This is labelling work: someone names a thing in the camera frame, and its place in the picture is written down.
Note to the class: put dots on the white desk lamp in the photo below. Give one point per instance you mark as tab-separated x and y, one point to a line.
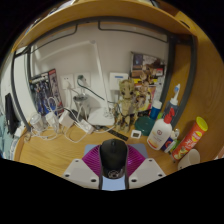
101	83

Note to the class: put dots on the grey metal frame post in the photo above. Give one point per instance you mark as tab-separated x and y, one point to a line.
15	90

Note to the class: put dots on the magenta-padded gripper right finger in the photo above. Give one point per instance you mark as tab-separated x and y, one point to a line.
148	170

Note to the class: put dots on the small blue bottle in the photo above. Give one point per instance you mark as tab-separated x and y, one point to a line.
155	110

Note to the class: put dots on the black computer mouse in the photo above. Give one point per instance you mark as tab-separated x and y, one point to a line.
113	156

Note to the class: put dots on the robot model kit box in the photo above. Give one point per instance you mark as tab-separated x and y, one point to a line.
45	91

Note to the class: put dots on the small white desk clock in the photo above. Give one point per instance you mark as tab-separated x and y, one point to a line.
136	134

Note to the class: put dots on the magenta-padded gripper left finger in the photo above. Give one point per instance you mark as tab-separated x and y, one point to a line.
78	171

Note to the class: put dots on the white mug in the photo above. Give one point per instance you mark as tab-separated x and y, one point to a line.
189	159

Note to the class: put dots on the white charger block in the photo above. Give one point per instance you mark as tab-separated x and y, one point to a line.
66	119
51	120

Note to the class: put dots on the red yellow chips can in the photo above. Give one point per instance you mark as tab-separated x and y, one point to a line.
190	140

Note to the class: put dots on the white power strip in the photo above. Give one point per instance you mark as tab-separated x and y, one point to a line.
86	126

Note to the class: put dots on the stack of colourful boxes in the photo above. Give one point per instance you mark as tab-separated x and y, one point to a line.
148	65

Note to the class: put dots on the black backpack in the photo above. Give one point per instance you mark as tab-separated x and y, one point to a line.
10	115

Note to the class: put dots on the wooden overhead shelf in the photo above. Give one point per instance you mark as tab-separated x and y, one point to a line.
100	11

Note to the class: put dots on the clear plastic container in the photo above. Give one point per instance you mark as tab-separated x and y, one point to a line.
36	122

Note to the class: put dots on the tall blue white bottle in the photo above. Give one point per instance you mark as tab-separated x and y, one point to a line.
172	103

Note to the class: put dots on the white pump bottle red top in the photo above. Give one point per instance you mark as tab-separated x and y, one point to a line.
159	133

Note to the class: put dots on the brown tree creature figurine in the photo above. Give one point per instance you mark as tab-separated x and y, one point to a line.
126	103

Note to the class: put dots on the dark green round tin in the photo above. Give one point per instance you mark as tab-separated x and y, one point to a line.
144	126

